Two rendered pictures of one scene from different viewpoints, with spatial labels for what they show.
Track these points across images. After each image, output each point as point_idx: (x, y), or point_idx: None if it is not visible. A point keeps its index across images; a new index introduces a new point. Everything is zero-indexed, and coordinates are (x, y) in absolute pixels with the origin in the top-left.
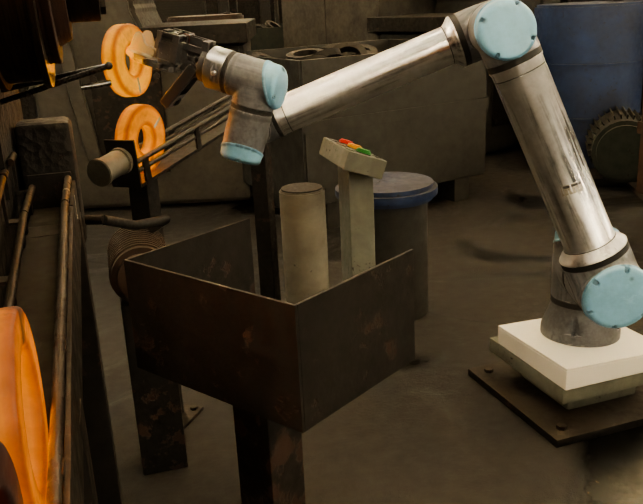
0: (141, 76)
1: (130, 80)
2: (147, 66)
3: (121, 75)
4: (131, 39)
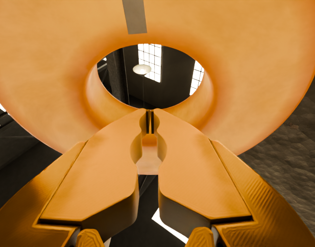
0: (94, 35)
1: (222, 27)
2: (32, 76)
3: (290, 63)
4: (148, 154)
